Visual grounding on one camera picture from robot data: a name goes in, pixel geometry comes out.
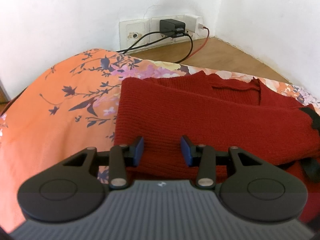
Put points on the floral orange bed sheet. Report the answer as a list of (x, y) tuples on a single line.
[(74, 105)]

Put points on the red knit cardigan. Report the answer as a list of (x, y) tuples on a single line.
[(216, 112)]

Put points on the black power adapter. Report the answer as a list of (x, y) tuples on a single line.
[(172, 28)]

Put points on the white USB charger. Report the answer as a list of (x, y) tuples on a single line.
[(197, 24)]

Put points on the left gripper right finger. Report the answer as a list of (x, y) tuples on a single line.
[(201, 156)]

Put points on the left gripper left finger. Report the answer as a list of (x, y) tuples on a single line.
[(123, 156)]

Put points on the white wall socket strip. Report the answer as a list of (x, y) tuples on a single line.
[(130, 31)]

